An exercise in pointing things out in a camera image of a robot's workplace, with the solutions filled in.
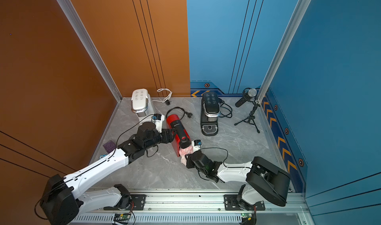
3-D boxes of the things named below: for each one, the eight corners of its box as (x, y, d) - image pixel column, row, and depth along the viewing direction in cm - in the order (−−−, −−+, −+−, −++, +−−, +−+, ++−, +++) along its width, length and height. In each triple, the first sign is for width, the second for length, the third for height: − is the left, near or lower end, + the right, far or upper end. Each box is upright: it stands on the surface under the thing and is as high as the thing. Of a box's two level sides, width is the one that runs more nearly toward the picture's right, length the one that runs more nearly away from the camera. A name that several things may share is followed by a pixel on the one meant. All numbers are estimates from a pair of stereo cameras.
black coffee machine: (200, 136, 100) (201, 114, 82) (200, 114, 112) (201, 91, 94) (218, 136, 100) (223, 114, 82) (216, 114, 112) (219, 91, 94)
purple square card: (109, 156, 92) (105, 152, 88) (106, 148, 96) (102, 143, 91) (118, 151, 94) (114, 147, 90) (115, 143, 98) (111, 139, 93)
